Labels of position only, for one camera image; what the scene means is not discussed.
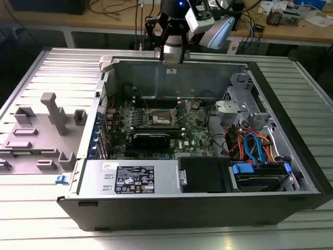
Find grey electronic device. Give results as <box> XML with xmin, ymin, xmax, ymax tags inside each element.
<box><xmin>282</xmin><ymin>7</ymin><xmax>305</xmax><ymax>27</ymax></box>

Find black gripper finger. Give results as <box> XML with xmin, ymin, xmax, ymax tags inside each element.
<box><xmin>145</xmin><ymin>16</ymin><xmax>167</xmax><ymax>62</ymax></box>
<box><xmin>179</xmin><ymin>25</ymin><xmax>193</xmax><ymax>65</ymax></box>

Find black desktop tower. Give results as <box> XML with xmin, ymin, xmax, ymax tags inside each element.
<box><xmin>230</xmin><ymin>0</ymin><xmax>247</xmax><ymax>32</ymax></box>

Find CPU socket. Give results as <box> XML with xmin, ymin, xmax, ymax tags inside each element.
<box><xmin>150</xmin><ymin>108</ymin><xmax>174</xmax><ymax>126</ymax></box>

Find large black box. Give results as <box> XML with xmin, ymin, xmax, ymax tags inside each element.
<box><xmin>10</xmin><ymin>0</ymin><xmax>91</xmax><ymax>15</ymax></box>

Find grey parts rack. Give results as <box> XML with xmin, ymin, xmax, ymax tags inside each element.
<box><xmin>0</xmin><ymin>92</ymin><xmax>88</xmax><ymax>176</ymax></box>

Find white paper sheets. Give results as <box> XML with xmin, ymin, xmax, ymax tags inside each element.
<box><xmin>304</xmin><ymin>15</ymin><xmax>333</xmax><ymax>28</ymax></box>

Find wooden desk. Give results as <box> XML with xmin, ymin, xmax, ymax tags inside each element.
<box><xmin>0</xmin><ymin>0</ymin><xmax>333</xmax><ymax>49</ymax></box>

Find black PC case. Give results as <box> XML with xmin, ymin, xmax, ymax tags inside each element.
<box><xmin>56</xmin><ymin>56</ymin><xmax>333</xmax><ymax>232</ymax></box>

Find silver power supply unit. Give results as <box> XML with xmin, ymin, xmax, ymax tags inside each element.
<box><xmin>77</xmin><ymin>159</ymin><xmax>181</xmax><ymax>196</ymax></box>

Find metal socket cover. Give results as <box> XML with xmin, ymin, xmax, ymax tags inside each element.
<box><xmin>173</xmin><ymin>99</ymin><xmax>193</xmax><ymax>124</ymax></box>

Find black graphics card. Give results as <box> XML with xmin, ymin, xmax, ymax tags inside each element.
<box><xmin>131</xmin><ymin>132</ymin><xmax>171</xmax><ymax>150</ymax></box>

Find copper coil part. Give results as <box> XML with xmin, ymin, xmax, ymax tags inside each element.
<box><xmin>266</xmin><ymin>7</ymin><xmax>284</xmax><ymax>26</ymax></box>

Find white printed leaflet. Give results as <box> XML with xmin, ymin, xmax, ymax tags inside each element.
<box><xmin>259</xmin><ymin>0</ymin><xmax>288</xmax><ymax>15</ymax></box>

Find blue slot retainer clips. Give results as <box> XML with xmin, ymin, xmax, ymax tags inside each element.
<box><xmin>87</xmin><ymin>111</ymin><xmax>103</xmax><ymax>160</ymax></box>

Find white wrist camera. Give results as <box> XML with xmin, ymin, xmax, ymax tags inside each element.
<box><xmin>185</xmin><ymin>0</ymin><xmax>215</xmax><ymax>34</ymax></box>

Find wire locking lever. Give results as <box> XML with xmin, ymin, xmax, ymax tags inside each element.
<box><xmin>172</xmin><ymin>102</ymin><xmax>187</xmax><ymax>124</ymax></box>
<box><xmin>139</xmin><ymin>90</ymin><xmax>151</xmax><ymax>112</ymax></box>

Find hard disk in blue carrier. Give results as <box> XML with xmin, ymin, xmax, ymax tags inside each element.
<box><xmin>230</xmin><ymin>161</ymin><xmax>292</xmax><ymax>193</ymax></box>

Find silver metal drive cage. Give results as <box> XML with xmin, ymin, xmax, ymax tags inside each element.
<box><xmin>214</xmin><ymin>72</ymin><xmax>274</xmax><ymax>131</ymax></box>

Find green motherboard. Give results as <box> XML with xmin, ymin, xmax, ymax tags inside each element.
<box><xmin>105</xmin><ymin>100</ymin><xmax>216</xmax><ymax>160</ymax></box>

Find black RAM slot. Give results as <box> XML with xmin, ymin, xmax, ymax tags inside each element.
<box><xmin>132</xmin><ymin>126</ymin><xmax>183</xmax><ymax>132</ymax></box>
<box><xmin>134</xmin><ymin>96</ymin><xmax>182</xmax><ymax>108</ymax></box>

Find blue flat wire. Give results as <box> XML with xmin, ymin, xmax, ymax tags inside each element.
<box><xmin>244</xmin><ymin>132</ymin><xmax>268</xmax><ymax>165</ymax></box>

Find orange red wire bundle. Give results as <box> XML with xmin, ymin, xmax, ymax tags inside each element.
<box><xmin>225</xmin><ymin>124</ymin><xmax>281</xmax><ymax>164</ymax></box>

